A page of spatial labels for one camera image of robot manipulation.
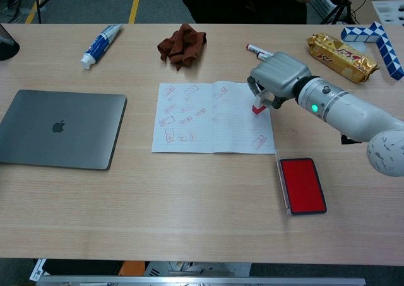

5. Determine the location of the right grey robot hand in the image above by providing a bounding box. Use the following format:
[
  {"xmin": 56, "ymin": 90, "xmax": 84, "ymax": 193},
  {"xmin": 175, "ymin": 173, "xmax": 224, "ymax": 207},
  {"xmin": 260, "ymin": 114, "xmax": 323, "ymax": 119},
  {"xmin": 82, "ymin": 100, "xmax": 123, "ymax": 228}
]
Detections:
[{"xmin": 246, "ymin": 51, "xmax": 312, "ymax": 110}]

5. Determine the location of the small red white stamp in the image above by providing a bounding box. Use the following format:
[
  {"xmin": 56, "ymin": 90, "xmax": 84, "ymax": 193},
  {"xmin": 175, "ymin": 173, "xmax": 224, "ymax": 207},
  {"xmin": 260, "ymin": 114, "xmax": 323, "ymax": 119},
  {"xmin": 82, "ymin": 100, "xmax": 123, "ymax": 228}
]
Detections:
[{"xmin": 251, "ymin": 92, "xmax": 271, "ymax": 116}]

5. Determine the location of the open lined notebook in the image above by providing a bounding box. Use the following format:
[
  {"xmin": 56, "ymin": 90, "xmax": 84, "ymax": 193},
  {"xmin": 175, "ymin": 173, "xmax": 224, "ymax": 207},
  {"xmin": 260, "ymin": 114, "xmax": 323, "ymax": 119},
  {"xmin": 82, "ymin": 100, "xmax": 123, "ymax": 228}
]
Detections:
[{"xmin": 151, "ymin": 81, "xmax": 276, "ymax": 155}]

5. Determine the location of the white plastic basket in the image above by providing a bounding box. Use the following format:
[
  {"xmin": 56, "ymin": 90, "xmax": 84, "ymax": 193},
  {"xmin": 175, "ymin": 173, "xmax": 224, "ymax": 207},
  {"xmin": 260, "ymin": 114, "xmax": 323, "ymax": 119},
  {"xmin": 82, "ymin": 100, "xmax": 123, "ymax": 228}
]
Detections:
[{"xmin": 311, "ymin": 0, "xmax": 338, "ymax": 17}]

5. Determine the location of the red capped whiteboard marker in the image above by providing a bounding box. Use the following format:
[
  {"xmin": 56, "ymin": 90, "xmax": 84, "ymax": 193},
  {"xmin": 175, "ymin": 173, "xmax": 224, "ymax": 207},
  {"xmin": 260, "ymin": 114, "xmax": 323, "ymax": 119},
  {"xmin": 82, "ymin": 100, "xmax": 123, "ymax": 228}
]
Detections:
[{"xmin": 245, "ymin": 43, "xmax": 273, "ymax": 57}]

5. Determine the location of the black tripod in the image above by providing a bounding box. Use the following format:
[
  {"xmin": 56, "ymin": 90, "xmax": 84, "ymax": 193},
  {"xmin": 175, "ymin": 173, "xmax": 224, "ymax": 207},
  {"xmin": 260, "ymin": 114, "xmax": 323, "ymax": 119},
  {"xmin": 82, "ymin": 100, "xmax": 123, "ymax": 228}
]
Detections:
[
  {"xmin": 319, "ymin": 0, "xmax": 360, "ymax": 25},
  {"xmin": 31, "ymin": 0, "xmax": 106, "ymax": 24}
]

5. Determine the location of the gold snack package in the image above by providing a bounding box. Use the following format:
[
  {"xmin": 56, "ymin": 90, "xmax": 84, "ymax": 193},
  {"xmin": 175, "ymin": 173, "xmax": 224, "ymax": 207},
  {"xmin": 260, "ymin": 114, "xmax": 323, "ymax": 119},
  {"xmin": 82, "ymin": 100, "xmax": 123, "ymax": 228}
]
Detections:
[{"xmin": 306, "ymin": 32, "xmax": 379, "ymax": 83}]

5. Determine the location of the cardboard box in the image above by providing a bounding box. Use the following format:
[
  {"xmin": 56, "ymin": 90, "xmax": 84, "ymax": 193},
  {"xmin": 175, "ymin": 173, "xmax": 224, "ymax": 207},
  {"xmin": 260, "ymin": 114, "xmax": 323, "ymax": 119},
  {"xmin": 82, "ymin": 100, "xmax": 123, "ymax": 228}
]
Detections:
[{"xmin": 350, "ymin": 0, "xmax": 404, "ymax": 25}]

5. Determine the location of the person in black clothes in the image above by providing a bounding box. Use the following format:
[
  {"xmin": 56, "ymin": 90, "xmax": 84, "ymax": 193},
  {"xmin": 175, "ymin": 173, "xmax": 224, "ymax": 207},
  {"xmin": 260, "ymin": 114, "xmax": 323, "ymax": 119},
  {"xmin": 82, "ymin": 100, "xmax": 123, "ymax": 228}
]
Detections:
[{"xmin": 173, "ymin": 0, "xmax": 323, "ymax": 24}]

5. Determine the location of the white round disc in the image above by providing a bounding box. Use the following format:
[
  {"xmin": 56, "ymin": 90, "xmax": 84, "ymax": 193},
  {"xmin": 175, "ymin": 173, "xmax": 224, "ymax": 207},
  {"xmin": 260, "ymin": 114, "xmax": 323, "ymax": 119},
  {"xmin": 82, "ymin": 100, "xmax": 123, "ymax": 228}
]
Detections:
[{"xmin": 349, "ymin": 41, "xmax": 369, "ymax": 55}]

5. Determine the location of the blue white snake puzzle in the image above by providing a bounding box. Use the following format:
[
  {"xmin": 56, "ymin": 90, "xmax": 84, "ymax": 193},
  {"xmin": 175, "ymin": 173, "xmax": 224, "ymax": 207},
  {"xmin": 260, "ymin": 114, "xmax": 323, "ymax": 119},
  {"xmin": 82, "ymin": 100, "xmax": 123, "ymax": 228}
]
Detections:
[{"xmin": 340, "ymin": 21, "xmax": 404, "ymax": 81}]

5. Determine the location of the brown crumpled cloth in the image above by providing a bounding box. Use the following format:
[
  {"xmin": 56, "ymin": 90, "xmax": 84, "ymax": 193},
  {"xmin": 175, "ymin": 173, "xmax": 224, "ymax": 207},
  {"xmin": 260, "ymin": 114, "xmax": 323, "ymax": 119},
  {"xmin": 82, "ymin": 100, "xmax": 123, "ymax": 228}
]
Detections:
[{"xmin": 157, "ymin": 23, "xmax": 208, "ymax": 72}]

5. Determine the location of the red ink pad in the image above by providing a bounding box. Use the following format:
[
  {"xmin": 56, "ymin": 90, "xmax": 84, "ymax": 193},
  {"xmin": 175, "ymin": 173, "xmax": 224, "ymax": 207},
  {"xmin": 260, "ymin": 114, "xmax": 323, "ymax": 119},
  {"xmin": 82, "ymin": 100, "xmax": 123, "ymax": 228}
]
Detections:
[{"xmin": 273, "ymin": 147, "xmax": 328, "ymax": 217}]

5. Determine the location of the blue white toothpaste tube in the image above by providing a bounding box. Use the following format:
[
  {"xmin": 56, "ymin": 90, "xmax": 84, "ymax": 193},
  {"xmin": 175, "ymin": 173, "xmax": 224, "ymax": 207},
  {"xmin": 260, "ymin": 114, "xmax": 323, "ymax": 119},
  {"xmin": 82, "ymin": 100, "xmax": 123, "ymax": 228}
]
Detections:
[{"xmin": 80, "ymin": 23, "xmax": 123, "ymax": 71}]

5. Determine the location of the grey laptop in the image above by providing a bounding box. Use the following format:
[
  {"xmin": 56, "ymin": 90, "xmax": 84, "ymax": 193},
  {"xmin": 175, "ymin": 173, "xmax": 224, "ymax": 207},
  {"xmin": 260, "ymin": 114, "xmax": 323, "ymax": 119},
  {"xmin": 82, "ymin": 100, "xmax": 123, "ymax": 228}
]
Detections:
[{"xmin": 0, "ymin": 89, "xmax": 128, "ymax": 171}]

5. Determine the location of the orange object under table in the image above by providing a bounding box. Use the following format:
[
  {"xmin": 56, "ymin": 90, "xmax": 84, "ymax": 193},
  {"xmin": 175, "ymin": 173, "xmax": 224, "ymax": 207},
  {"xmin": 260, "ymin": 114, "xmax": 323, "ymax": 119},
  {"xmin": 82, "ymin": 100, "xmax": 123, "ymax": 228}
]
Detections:
[{"xmin": 119, "ymin": 260, "xmax": 146, "ymax": 277}]

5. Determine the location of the black rounded object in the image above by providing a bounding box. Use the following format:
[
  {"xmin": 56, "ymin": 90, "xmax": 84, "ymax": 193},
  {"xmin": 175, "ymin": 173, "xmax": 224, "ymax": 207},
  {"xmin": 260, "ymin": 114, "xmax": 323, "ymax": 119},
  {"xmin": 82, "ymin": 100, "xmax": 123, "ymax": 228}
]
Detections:
[{"xmin": 0, "ymin": 23, "xmax": 20, "ymax": 61}]

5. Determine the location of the white label sheet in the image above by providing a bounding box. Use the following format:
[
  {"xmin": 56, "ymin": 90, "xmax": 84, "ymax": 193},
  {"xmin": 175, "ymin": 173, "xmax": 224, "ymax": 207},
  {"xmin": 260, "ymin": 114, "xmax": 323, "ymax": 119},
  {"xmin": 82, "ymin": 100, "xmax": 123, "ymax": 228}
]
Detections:
[{"xmin": 29, "ymin": 258, "xmax": 48, "ymax": 282}]

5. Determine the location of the aluminium rail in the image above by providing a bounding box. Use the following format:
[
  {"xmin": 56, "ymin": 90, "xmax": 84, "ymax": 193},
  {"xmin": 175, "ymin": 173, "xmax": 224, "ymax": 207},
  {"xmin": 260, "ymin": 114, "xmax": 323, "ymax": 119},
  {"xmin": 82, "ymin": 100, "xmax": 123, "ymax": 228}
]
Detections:
[{"xmin": 36, "ymin": 276, "xmax": 367, "ymax": 286}]

